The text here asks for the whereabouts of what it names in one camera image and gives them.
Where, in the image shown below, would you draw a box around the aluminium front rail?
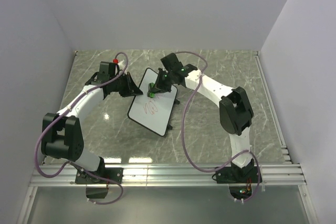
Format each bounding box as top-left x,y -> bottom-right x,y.
29,164 -> 307,187

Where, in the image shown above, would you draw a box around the white board black frame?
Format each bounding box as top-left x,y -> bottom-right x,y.
127,68 -> 177,136

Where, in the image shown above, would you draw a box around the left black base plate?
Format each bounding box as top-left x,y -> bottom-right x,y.
75,167 -> 123,185

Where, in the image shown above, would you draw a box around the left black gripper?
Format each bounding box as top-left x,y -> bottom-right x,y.
110,72 -> 142,98

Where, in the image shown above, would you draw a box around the aluminium rail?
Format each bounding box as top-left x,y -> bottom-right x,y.
29,164 -> 307,187
254,51 -> 293,164

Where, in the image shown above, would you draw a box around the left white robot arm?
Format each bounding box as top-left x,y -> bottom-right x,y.
38,71 -> 143,183

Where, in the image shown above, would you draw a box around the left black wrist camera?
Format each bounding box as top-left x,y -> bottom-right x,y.
98,61 -> 118,79

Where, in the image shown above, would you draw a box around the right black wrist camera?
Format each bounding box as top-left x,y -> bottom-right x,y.
161,53 -> 183,72

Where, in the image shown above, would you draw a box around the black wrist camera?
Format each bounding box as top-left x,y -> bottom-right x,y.
161,53 -> 183,72
98,61 -> 118,79

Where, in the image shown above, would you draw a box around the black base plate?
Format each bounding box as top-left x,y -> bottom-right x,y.
212,166 -> 262,184
75,167 -> 123,185

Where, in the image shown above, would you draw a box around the green whiteboard eraser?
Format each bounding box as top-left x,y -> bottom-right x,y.
147,82 -> 155,98

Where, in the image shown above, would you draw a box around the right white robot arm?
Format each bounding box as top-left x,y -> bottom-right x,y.
148,64 -> 257,182

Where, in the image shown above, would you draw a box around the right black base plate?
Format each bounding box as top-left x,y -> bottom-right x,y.
212,166 -> 262,184

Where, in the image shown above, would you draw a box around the aluminium right side rail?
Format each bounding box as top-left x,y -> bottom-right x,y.
254,51 -> 293,164

